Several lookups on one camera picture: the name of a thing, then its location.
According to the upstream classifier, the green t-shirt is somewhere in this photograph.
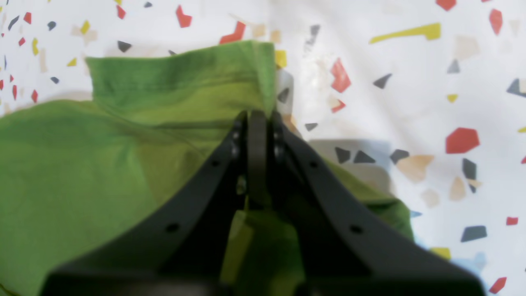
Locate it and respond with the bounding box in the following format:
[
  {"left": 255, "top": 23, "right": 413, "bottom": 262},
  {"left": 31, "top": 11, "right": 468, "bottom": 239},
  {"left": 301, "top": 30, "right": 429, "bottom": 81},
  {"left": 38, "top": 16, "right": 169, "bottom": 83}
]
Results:
[{"left": 0, "top": 40, "right": 415, "bottom": 296}]

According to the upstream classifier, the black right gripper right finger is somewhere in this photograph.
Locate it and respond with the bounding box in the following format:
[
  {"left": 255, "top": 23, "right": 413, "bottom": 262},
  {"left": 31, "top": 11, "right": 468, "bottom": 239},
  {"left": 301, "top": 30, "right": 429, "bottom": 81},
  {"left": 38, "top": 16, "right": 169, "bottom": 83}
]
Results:
[{"left": 269, "top": 113, "right": 484, "bottom": 296}]

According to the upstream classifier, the terrazzo patterned tablecloth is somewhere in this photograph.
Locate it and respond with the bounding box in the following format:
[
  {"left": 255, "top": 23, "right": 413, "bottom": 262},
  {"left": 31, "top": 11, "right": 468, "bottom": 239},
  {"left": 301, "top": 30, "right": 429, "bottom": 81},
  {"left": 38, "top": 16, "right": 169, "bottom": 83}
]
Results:
[{"left": 1, "top": 0, "right": 525, "bottom": 296}]

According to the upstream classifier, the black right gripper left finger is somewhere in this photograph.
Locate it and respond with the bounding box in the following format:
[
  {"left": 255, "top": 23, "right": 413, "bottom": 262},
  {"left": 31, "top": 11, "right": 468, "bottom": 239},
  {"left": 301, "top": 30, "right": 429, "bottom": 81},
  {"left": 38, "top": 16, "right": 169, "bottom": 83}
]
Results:
[{"left": 41, "top": 110, "right": 267, "bottom": 296}]

